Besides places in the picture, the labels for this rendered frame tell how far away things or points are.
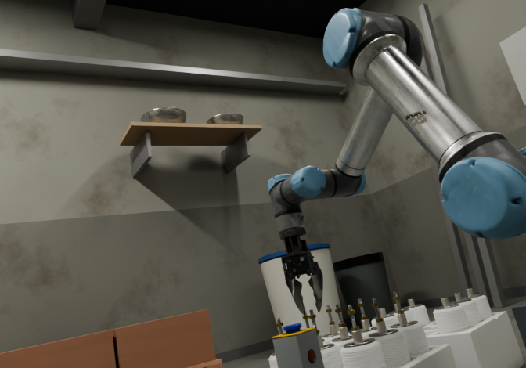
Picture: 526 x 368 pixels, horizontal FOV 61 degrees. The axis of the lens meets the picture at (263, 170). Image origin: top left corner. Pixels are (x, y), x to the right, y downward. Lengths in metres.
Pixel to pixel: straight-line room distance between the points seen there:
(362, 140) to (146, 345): 1.92
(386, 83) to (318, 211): 3.92
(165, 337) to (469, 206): 2.22
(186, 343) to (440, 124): 2.23
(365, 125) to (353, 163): 0.11
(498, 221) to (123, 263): 3.30
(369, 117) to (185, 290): 2.99
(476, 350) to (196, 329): 1.67
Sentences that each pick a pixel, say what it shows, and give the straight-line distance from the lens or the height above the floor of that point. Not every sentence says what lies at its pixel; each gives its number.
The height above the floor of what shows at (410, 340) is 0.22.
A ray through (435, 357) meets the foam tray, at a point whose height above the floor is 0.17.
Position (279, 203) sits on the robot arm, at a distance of 1.19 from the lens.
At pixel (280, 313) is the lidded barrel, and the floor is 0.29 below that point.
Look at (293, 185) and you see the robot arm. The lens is 1.11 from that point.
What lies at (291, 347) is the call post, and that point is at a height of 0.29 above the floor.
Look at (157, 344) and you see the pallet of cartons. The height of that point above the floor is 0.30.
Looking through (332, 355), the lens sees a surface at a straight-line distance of 1.19.
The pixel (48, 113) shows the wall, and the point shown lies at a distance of 4.07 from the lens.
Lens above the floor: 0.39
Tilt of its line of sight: 16 degrees up
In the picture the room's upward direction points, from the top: 12 degrees counter-clockwise
